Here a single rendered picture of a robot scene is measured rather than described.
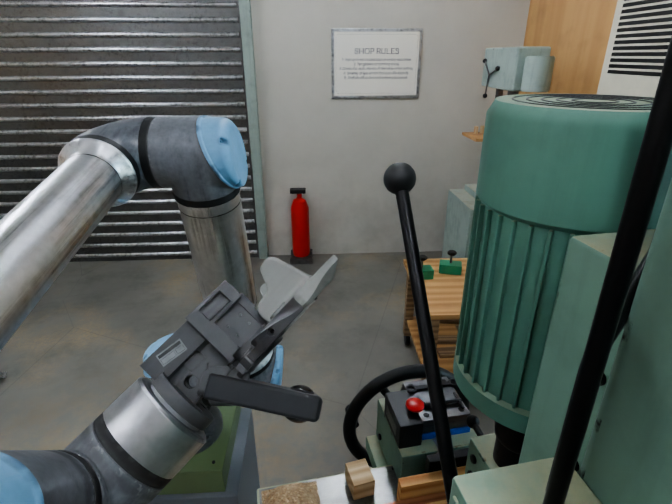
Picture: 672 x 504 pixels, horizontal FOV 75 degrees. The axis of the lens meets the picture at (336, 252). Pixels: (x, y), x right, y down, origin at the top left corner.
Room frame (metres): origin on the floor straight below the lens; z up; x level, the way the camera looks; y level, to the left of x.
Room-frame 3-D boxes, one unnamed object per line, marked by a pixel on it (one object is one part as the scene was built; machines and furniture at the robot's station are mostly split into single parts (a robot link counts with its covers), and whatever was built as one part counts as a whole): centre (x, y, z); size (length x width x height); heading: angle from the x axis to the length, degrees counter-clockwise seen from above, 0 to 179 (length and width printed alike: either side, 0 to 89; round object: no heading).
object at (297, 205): (3.30, 0.28, 0.30); 0.19 x 0.18 x 0.60; 3
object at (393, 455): (0.58, -0.16, 0.91); 0.15 x 0.14 x 0.09; 102
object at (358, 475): (0.50, -0.04, 0.92); 0.04 x 0.04 x 0.03; 17
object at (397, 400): (0.59, -0.15, 0.99); 0.13 x 0.11 x 0.06; 102
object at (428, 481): (0.46, -0.17, 0.94); 0.16 x 0.02 x 0.08; 102
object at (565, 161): (0.40, -0.22, 1.35); 0.18 x 0.18 x 0.31
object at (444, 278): (1.90, -0.70, 0.32); 0.66 x 0.57 x 0.64; 92
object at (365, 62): (3.42, -0.29, 1.48); 0.64 x 0.02 x 0.46; 93
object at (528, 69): (2.69, -1.03, 0.79); 0.62 x 0.48 x 1.58; 4
